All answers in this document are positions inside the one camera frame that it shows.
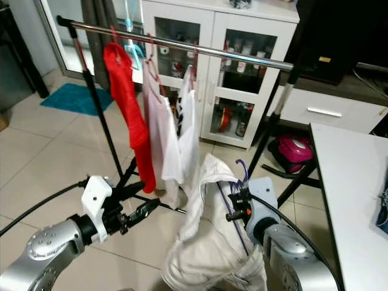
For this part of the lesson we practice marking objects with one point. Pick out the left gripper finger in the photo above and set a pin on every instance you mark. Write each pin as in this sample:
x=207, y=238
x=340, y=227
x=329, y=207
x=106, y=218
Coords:
x=147, y=209
x=130, y=191

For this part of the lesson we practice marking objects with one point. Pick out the purple clothes hanger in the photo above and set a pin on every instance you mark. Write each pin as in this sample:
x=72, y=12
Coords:
x=242, y=161

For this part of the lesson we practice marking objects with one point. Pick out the cream hooded garment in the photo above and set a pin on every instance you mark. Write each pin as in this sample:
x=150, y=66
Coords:
x=197, y=242

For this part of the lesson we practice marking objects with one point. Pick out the blue knit garment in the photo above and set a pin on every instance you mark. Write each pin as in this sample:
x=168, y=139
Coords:
x=384, y=212

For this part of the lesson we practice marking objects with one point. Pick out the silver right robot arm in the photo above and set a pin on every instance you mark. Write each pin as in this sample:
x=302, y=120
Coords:
x=297, y=260

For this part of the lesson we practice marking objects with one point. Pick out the pink clothes hanger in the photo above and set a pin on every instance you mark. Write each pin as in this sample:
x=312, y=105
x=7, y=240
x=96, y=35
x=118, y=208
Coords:
x=195, y=57
x=153, y=60

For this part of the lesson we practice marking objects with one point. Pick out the red clothes hanger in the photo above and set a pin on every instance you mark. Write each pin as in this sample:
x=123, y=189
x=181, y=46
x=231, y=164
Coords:
x=115, y=35

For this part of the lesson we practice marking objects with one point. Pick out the teal hanger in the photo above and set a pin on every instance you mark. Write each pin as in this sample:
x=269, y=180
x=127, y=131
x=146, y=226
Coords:
x=129, y=18

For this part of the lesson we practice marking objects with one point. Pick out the pale pink garment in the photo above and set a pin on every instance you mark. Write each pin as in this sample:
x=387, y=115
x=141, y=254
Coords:
x=160, y=133

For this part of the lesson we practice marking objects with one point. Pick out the white shirt black print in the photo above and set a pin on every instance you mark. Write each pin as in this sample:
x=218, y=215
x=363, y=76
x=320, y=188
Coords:
x=189, y=121

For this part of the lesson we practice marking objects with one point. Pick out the red garment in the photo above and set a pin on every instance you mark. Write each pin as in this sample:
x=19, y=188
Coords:
x=127, y=103

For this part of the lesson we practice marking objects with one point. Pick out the teal floor mat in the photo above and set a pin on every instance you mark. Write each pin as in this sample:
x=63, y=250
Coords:
x=76, y=99

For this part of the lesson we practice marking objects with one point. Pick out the white table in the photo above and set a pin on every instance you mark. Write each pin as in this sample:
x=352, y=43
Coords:
x=351, y=182

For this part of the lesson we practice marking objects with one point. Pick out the brown cardboard box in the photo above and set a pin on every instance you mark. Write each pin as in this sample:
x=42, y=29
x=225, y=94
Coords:
x=3, y=121

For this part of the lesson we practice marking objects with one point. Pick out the white framed glass door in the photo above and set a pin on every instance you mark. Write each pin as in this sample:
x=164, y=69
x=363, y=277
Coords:
x=63, y=42

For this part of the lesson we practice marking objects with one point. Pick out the black side table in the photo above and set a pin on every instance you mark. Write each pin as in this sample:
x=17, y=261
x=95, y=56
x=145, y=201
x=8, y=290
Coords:
x=9, y=79

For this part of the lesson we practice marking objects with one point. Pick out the white glass door cabinet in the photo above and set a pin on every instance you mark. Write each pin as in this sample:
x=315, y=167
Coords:
x=218, y=21

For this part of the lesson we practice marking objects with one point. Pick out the grey curtain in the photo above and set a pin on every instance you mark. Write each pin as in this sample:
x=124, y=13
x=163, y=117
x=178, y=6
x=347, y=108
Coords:
x=103, y=18

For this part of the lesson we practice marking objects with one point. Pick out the black television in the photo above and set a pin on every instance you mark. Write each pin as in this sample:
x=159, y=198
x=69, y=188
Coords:
x=339, y=30

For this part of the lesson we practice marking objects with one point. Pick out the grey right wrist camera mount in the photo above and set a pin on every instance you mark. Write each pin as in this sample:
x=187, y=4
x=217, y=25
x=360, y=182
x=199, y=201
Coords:
x=264, y=194

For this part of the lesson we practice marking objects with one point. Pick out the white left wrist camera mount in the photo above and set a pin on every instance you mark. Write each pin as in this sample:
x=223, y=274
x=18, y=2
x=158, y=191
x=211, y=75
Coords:
x=97, y=197

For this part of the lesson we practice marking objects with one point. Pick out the black clothes rack chrome rail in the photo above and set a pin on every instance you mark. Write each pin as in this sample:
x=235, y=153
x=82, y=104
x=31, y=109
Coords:
x=236, y=55

